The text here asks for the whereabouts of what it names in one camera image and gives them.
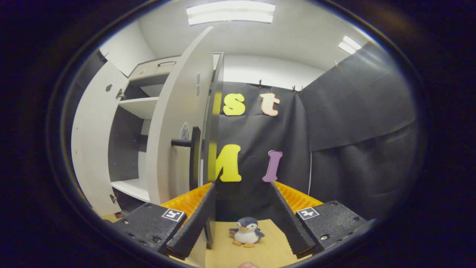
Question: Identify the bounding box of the small ceiling light panel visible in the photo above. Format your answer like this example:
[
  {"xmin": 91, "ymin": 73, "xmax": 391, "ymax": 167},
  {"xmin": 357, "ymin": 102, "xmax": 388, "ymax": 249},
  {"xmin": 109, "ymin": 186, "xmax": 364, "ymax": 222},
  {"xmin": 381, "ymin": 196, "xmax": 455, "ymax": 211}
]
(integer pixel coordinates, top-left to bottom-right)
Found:
[{"xmin": 338, "ymin": 35, "xmax": 362, "ymax": 55}]

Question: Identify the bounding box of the black backdrop cloth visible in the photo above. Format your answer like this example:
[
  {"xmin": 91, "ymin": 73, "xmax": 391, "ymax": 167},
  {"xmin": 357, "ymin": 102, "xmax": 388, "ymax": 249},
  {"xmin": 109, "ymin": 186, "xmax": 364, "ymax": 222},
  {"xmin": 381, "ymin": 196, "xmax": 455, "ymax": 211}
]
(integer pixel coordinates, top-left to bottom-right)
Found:
[{"xmin": 61, "ymin": 41, "xmax": 419, "ymax": 224}]

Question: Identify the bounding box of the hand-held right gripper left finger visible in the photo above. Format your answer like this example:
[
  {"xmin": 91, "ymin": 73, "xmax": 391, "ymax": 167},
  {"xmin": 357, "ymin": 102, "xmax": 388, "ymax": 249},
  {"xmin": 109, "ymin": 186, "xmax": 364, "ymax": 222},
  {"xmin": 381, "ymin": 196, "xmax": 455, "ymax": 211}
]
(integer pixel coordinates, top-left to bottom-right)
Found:
[{"xmin": 113, "ymin": 182, "xmax": 217, "ymax": 260}]

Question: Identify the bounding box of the white cabinet door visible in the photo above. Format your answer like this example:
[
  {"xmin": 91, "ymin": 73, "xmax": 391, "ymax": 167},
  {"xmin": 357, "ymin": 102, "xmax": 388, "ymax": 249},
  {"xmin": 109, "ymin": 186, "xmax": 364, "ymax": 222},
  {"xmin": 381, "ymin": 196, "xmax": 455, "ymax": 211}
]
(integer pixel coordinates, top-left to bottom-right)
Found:
[
  {"xmin": 146, "ymin": 26, "xmax": 225, "ymax": 268},
  {"xmin": 71, "ymin": 61, "xmax": 129, "ymax": 216}
]

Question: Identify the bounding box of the large ceiling light panel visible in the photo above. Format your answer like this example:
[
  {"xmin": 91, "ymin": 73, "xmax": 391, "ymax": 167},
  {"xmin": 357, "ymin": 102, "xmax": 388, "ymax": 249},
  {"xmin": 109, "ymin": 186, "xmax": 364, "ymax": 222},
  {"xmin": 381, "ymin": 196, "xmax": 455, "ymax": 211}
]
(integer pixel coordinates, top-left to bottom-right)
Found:
[{"xmin": 186, "ymin": 1, "xmax": 276, "ymax": 26}]

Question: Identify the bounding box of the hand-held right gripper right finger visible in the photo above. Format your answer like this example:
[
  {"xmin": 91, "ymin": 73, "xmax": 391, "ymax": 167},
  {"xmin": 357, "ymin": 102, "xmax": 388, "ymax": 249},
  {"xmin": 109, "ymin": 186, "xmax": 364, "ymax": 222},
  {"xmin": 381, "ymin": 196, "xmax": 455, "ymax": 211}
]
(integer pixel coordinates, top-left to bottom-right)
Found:
[{"xmin": 270, "ymin": 181, "xmax": 376, "ymax": 259}]

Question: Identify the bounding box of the penguin plush toy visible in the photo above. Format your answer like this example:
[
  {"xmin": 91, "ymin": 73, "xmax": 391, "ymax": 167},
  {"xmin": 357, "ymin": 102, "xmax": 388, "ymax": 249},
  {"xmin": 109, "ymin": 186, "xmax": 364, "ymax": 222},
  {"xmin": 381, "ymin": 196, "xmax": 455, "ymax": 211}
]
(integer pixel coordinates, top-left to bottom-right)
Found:
[{"xmin": 229, "ymin": 217, "xmax": 265, "ymax": 248}]

